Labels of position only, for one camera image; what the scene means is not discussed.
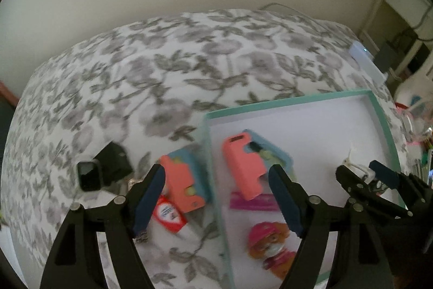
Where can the coral and blue case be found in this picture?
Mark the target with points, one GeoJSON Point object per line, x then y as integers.
{"type": "Point", "coordinates": [182, 177]}
{"type": "Point", "coordinates": [242, 163]}

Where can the teal shallow box tray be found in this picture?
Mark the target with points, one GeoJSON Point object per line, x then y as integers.
{"type": "Point", "coordinates": [321, 133]}

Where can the magenta plastic stick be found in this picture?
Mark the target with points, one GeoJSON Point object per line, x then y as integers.
{"type": "Point", "coordinates": [250, 201]}

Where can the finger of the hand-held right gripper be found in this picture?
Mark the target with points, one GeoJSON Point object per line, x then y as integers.
{"type": "Point", "coordinates": [385, 172]}
{"type": "Point", "coordinates": [353, 182]}

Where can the clear plastic container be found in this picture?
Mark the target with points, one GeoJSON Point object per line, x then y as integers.
{"type": "Point", "coordinates": [411, 119]}

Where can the red and white bottle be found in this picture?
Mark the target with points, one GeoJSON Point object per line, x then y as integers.
{"type": "Point", "coordinates": [167, 211]}

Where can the pink toy dog figure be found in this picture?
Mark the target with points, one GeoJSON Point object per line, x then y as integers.
{"type": "Point", "coordinates": [267, 238]}

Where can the reddish brown board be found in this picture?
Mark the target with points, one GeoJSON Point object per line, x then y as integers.
{"type": "Point", "coordinates": [8, 94]}

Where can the grey floral blanket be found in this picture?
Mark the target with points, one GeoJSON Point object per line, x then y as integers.
{"type": "Point", "coordinates": [101, 89]}

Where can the white oblong device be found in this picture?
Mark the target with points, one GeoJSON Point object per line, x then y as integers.
{"type": "Point", "coordinates": [367, 62]}

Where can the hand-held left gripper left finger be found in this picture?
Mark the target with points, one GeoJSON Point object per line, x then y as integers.
{"type": "Point", "coordinates": [149, 197]}

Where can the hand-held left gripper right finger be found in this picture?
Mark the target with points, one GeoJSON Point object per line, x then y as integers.
{"type": "Point", "coordinates": [286, 204]}

